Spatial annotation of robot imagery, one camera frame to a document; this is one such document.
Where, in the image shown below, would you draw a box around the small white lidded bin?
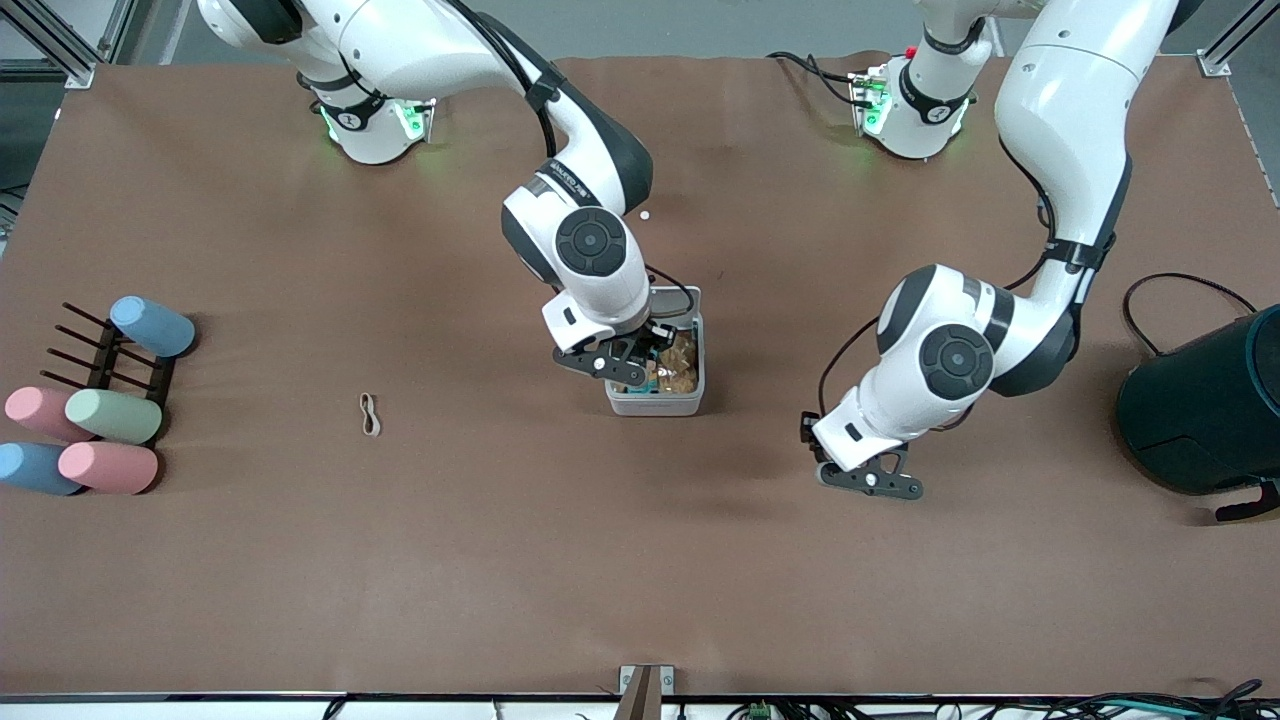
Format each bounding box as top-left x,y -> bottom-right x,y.
605,287 -> 706,418

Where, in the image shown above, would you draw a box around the brown snack bag trash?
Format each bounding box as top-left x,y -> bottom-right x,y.
655,332 -> 699,393

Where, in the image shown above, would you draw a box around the dark teal cylindrical bin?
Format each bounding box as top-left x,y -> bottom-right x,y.
1117,303 -> 1280,524

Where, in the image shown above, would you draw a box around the brown table cover sheet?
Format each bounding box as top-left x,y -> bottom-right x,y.
0,52 -> 1280,698

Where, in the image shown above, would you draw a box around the light blue plastic cup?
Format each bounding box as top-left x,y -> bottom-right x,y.
0,443 -> 83,497
109,296 -> 197,358

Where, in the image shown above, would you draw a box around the mint green plastic cup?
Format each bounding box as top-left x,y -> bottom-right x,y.
65,389 -> 163,445

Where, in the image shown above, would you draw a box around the dark wooden cup rack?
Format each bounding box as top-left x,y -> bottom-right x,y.
40,302 -> 179,441

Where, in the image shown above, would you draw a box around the pink plastic cup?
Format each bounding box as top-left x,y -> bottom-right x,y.
58,441 -> 159,495
4,387 -> 93,442

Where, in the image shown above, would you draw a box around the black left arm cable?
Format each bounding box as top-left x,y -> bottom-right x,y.
818,316 -> 883,416

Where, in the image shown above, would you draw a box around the black base power cable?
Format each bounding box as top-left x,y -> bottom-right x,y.
768,50 -> 863,107

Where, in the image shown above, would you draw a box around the thin black looped cable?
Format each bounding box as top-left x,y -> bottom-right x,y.
1122,272 -> 1257,357

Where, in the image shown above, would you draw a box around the tangled black cables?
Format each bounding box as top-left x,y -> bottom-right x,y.
1040,678 -> 1280,720

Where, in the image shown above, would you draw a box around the aluminium frame profile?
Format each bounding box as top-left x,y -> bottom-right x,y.
0,0 -> 136,91
1195,0 -> 1280,79

